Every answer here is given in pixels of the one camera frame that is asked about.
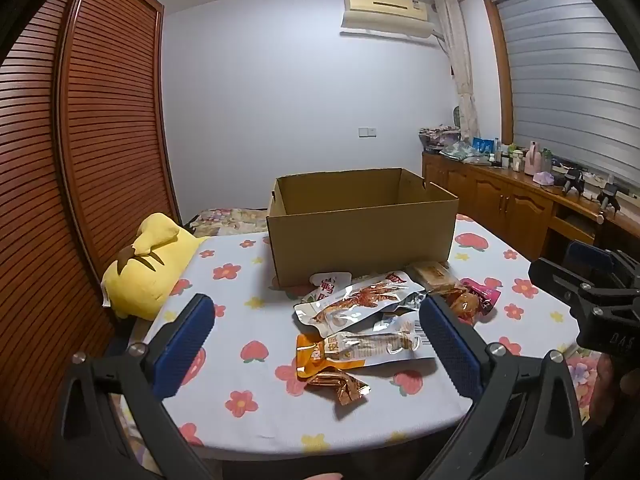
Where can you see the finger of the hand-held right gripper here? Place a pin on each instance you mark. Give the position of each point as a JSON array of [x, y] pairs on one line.
[[590, 257], [555, 280]]

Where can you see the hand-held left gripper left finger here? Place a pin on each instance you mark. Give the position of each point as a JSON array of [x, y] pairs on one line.
[[182, 345]]

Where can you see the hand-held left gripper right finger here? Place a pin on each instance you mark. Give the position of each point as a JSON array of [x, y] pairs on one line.
[[450, 345]]

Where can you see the clear packet orange bun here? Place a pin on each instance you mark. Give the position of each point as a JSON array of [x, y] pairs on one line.
[[465, 306]]

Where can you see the pink snack packet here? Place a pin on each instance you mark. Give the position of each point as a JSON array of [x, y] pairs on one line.
[[482, 291]]

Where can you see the beige bread packet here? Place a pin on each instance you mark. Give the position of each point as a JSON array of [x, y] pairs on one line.
[[432, 276]]

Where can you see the silver snack packet red print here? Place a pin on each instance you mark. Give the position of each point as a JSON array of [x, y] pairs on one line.
[[360, 302]]

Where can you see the orange and silver snack packet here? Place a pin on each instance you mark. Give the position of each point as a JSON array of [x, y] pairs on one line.
[[350, 352]]

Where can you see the copper foil snack wrapper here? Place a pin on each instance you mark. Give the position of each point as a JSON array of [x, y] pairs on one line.
[[337, 387]]

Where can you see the white snack packet red label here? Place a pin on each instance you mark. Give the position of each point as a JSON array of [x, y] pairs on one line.
[[330, 285]]

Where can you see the brown cardboard box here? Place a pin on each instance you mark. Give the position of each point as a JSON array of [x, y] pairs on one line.
[[350, 245]]

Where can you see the person's right hand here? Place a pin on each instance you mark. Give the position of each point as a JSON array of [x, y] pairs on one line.
[[603, 385]]

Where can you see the black tripod device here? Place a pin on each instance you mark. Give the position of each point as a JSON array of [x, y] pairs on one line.
[[609, 199], [572, 180]]

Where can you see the yellow plush toy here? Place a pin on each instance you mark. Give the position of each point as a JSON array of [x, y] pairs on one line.
[[145, 265]]

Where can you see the wooden sideboard cabinet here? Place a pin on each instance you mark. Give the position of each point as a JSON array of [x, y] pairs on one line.
[[500, 200]]

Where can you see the white jar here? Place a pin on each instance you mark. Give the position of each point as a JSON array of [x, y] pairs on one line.
[[513, 162]]

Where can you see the floral bed quilt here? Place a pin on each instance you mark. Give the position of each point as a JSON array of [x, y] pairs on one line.
[[225, 220]]

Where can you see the blue box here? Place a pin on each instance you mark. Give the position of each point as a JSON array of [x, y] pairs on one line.
[[482, 146]]

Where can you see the green patterned bag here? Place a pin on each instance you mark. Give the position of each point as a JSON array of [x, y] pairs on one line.
[[457, 151]]

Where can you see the pile of folded fabric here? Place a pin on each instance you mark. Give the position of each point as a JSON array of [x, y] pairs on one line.
[[437, 137]]

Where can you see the green hand fan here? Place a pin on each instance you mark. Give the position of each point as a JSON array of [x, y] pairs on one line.
[[457, 116]]

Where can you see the wooden louvered wardrobe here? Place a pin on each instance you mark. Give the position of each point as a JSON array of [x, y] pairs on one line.
[[100, 135]]

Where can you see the cream patterned curtain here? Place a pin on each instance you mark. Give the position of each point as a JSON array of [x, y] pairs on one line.
[[460, 60]]

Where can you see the white air deflector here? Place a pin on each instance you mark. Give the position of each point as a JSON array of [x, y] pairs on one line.
[[385, 25]]

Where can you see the beige air conditioner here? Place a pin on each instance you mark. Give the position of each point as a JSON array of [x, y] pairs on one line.
[[385, 4]]

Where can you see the white wall switch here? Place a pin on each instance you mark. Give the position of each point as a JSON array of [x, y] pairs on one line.
[[368, 132]]

